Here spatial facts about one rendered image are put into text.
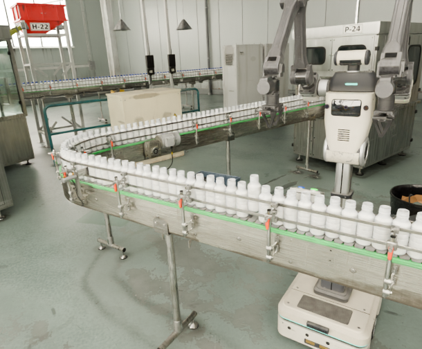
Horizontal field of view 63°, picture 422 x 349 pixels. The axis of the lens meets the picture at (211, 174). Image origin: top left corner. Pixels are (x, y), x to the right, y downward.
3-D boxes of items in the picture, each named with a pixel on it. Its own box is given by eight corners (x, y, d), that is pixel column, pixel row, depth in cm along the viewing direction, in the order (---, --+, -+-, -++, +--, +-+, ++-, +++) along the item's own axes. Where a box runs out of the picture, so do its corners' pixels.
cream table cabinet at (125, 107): (167, 149, 671) (162, 87, 632) (185, 155, 625) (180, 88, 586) (115, 161, 607) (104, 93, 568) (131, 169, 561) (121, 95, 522)
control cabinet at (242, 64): (248, 126, 845) (247, 43, 782) (263, 129, 808) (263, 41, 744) (223, 131, 797) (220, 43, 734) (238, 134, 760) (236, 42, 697)
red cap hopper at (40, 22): (46, 147, 729) (15, 2, 637) (38, 142, 783) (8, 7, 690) (88, 139, 783) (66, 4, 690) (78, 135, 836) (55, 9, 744)
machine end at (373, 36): (341, 142, 661) (350, 30, 595) (413, 154, 565) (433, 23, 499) (288, 160, 568) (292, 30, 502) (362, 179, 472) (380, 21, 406)
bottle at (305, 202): (314, 229, 143) (317, 193, 138) (303, 233, 141) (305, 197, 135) (304, 224, 148) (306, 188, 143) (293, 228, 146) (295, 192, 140)
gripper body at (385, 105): (396, 112, 130) (398, 92, 128) (392, 116, 122) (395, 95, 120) (377, 111, 134) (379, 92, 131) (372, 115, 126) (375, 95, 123)
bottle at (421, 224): (418, 262, 119) (425, 219, 113) (402, 253, 124) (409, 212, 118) (429, 257, 121) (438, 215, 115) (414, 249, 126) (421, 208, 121)
